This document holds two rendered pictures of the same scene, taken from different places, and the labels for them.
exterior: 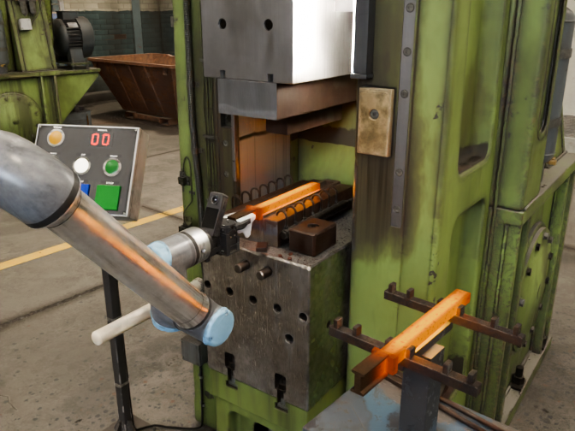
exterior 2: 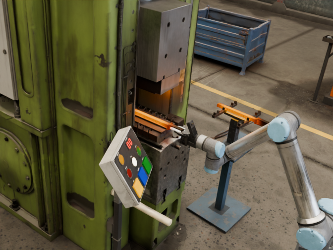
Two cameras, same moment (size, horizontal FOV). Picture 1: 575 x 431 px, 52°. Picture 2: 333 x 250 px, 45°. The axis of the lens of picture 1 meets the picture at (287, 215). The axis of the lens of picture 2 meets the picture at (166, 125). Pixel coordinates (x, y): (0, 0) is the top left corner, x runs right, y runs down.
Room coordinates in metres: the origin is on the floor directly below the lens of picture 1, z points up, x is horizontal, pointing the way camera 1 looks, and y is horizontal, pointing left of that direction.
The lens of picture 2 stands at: (1.68, 2.32, 2.30)
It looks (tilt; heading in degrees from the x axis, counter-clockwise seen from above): 30 degrees down; 267
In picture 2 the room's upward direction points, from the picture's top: 5 degrees clockwise
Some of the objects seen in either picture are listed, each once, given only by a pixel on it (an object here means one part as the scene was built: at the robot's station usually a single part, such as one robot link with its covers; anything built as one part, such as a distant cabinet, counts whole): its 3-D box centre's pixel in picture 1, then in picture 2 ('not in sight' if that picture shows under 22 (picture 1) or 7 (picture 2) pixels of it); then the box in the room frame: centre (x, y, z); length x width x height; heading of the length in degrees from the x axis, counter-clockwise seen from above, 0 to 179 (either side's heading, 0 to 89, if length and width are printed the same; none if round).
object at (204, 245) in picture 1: (193, 245); (201, 142); (1.35, 0.23, 0.99); 0.10 x 0.05 x 0.09; 55
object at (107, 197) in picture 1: (108, 197); (145, 165); (1.69, 0.54, 1.01); 0.07 x 0.05 x 0.07; 80
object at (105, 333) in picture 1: (151, 309); (141, 207); (1.70, 0.44, 0.62); 0.44 x 0.05 x 0.05; 145
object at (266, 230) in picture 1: (291, 207); (140, 122); (1.74, -0.01, 0.96); 0.42 x 0.20 x 0.09; 145
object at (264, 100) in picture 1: (291, 90); (143, 72); (1.74, -0.01, 1.32); 0.42 x 0.20 x 0.10; 145
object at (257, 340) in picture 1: (306, 286); (142, 151); (1.72, -0.06, 0.69); 0.56 x 0.38 x 0.45; 145
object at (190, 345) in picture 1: (196, 348); (113, 223); (1.88, 0.34, 0.36); 0.09 x 0.07 x 0.12; 55
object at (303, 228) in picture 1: (313, 236); (173, 121); (1.52, -0.07, 0.95); 0.12 x 0.08 x 0.06; 145
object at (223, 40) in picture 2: not in sight; (224, 37); (0.57, -3.99, 0.36); 1.20 x 0.80 x 0.72; 145
